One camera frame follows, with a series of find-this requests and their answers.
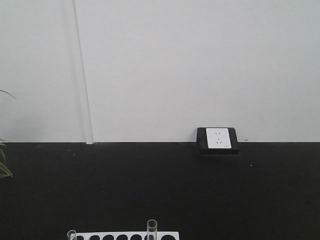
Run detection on tall clear test tube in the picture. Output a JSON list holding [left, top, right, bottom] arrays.
[[146, 219, 158, 240]]

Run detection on short clear test tube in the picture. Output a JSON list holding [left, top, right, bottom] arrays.
[[66, 229, 77, 240]]

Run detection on green plant leaves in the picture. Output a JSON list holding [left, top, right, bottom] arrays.
[[0, 89, 18, 179]]

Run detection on white wall cable conduit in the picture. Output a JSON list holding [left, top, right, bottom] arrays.
[[71, 0, 95, 145]]

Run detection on white test tube rack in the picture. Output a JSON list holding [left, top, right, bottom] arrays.
[[70, 231, 180, 240]]

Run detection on black socket mounting box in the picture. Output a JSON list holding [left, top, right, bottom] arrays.
[[196, 127, 240, 156]]

